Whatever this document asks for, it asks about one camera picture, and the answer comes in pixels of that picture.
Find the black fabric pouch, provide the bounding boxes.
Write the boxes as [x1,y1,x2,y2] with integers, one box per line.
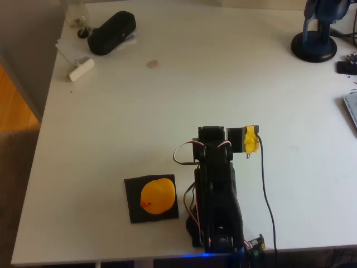
[87,10,137,56]

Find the looped red white servo wire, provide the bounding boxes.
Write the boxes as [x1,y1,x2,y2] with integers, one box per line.
[172,141,206,165]

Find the flat black device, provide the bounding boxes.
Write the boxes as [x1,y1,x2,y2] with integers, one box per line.
[336,60,357,75]

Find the grey laptop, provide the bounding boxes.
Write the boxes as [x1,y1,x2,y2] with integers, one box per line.
[342,92,357,129]

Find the black camera cable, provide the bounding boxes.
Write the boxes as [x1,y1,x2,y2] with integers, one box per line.
[256,133,279,268]

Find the small controller board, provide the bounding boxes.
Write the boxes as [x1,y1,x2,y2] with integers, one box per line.
[245,233,266,257]

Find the black microphone cable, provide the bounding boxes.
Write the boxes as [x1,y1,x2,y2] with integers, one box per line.
[330,27,357,47]

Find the yellow rubber duck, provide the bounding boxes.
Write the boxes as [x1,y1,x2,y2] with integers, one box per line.
[139,178,176,215]

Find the white plug charger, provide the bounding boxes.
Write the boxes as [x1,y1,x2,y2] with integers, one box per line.
[68,56,95,83]

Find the clear glass bottle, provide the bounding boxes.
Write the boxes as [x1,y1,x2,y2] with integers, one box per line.
[64,0,91,30]

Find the long red white servo wire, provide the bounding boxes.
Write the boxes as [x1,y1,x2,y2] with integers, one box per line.
[183,183,209,246]

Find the black cardboard square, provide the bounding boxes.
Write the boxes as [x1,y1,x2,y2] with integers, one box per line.
[123,174,180,224]

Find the blue table clamp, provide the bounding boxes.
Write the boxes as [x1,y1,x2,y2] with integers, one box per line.
[230,248,246,268]

